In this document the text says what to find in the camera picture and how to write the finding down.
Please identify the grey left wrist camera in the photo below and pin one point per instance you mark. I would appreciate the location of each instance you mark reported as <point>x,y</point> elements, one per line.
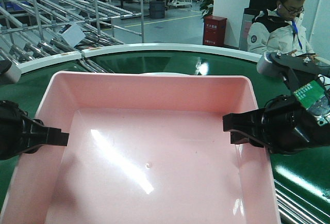
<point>10,73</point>

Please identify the green circuit board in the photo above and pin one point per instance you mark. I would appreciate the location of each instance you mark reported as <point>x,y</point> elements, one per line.
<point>309,94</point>

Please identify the pink plastic bin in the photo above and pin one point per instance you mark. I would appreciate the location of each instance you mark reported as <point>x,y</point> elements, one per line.
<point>143,148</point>

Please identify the seated man white jacket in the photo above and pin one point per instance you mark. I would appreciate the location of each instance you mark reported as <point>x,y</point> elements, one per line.
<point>280,30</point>

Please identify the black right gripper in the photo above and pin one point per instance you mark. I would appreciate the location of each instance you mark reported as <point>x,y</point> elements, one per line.
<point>287,127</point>

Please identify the white outer conveyor rim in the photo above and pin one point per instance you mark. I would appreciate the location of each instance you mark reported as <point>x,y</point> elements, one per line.
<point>75,55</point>

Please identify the red fire extinguisher cabinet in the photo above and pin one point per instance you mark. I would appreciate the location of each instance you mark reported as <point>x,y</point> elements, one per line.
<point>214,31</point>

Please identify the grey stacked crates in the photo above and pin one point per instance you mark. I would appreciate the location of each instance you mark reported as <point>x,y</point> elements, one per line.
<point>157,9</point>

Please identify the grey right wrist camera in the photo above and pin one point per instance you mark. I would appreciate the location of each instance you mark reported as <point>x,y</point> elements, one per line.
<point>266,65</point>

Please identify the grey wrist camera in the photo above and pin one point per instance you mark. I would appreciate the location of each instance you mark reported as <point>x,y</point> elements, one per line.
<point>266,65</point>
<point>10,73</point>

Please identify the metal roller rack shelf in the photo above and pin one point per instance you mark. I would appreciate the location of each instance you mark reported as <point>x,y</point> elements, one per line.
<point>53,15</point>

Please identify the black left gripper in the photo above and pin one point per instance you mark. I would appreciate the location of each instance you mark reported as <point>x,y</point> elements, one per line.
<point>20,135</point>

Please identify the steel conveyor rollers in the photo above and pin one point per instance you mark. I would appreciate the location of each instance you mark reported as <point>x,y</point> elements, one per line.
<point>295,209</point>

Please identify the white box on rack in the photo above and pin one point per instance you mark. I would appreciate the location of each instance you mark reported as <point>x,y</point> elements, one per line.
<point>72,34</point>

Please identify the green conveyor belt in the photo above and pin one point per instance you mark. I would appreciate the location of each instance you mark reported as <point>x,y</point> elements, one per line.
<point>305,174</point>

